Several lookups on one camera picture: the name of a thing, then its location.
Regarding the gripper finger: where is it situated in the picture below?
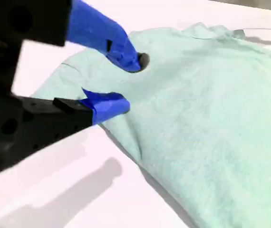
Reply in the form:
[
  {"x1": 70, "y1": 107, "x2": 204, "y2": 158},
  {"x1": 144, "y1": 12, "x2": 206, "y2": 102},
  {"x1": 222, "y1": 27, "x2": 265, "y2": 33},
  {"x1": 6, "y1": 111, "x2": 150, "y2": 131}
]
[
  {"x1": 0, "y1": 0, "x2": 150, "y2": 73},
  {"x1": 0, "y1": 87, "x2": 131, "y2": 171}
]

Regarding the pale green T-shirt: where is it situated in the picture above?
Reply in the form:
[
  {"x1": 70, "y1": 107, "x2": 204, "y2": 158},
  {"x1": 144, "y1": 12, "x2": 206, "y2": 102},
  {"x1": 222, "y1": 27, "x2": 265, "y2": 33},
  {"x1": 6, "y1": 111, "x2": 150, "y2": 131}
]
[{"x1": 29, "y1": 22, "x2": 271, "y2": 228}]

